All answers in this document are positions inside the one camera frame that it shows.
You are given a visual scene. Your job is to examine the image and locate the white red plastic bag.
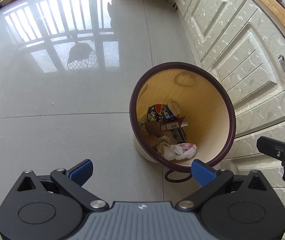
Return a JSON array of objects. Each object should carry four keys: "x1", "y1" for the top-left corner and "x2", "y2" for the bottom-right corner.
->
[{"x1": 155, "y1": 136, "x2": 197, "y2": 161}]

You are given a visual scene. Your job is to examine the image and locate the red cigarette pack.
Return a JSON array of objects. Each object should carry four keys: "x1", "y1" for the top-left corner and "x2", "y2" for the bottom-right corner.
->
[{"x1": 160, "y1": 116, "x2": 188, "y2": 131}]

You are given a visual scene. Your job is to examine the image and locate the torn brown cardboard piece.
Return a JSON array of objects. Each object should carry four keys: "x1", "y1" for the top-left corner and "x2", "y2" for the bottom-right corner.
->
[{"x1": 140, "y1": 122, "x2": 177, "y2": 147}]

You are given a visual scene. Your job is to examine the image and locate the crushed blue soda can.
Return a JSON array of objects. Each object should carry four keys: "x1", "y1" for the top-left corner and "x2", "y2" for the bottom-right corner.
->
[{"x1": 147, "y1": 101, "x2": 180, "y2": 124}]

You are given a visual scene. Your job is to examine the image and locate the round wooden trash bin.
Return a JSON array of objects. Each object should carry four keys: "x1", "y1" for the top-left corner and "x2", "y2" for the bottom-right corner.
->
[{"x1": 129, "y1": 62, "x2": 236, "y2": 179}]

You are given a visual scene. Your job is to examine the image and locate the white cabinet drawers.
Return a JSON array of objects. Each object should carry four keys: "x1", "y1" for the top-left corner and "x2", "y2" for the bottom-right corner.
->
[{"x1": 174, "y1": 0, "x2": 285, "y2": 239}]

